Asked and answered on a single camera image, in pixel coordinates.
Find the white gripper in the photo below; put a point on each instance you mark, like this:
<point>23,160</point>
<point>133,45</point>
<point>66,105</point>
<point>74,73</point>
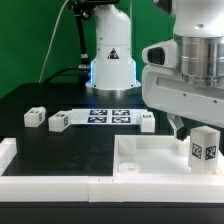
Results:
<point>163,89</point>

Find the white square tabletop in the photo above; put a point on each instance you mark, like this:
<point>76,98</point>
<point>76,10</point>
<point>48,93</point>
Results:
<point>150,155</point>

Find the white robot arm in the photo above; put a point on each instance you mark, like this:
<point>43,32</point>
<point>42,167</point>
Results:
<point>183,76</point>

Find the white U-shaped obstacle fence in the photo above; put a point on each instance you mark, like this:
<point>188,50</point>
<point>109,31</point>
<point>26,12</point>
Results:
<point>123,188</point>

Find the white base sheet with tags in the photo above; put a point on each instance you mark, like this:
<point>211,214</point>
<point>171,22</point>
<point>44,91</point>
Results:
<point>106,116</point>

